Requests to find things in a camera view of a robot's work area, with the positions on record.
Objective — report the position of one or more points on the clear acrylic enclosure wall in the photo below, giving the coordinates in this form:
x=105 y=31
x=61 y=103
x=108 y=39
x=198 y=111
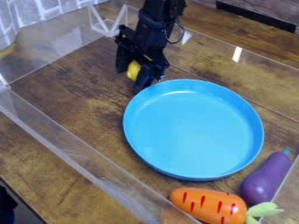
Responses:
x=64 y=156

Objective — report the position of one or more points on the orange toy carrot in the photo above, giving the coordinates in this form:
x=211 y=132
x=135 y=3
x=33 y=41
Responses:
x=220 y=207

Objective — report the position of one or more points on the white patterned curtain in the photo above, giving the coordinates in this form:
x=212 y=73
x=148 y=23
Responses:
x=19 y=13

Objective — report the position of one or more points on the yellow toy lemon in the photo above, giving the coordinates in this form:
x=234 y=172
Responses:
x=132 y=70

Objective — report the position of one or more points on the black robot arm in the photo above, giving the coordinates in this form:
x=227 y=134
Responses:
x=175 y=7

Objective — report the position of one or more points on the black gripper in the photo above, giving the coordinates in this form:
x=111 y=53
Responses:
x=143 y=45

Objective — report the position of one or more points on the purple toy eggplant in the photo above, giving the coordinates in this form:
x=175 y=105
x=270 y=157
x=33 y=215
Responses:
x=258 y=187

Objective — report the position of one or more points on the blue round tray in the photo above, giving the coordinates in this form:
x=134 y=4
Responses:
x=194 y=129

